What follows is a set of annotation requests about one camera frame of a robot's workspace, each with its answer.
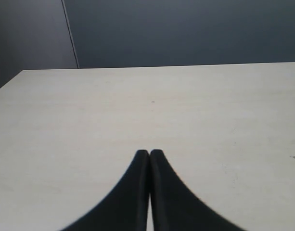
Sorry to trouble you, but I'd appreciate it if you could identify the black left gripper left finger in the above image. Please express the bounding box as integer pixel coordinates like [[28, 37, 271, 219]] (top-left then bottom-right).
[[64, 150, 150, 231]]

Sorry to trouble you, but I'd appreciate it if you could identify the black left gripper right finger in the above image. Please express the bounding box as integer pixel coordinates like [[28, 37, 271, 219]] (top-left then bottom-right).
[[150, 149, 242, 231]]

